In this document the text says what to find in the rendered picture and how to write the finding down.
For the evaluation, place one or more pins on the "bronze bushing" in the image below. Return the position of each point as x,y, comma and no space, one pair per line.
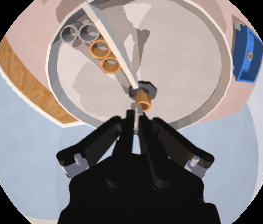
108,67
143,98
98,53

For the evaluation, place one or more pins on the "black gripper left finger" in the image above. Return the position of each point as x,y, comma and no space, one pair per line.
86,153

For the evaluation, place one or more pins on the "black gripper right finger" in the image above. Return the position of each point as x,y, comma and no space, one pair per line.
178,148

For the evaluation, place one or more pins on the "grey metal bushing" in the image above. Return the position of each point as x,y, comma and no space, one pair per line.
65,34
84,36
249,56

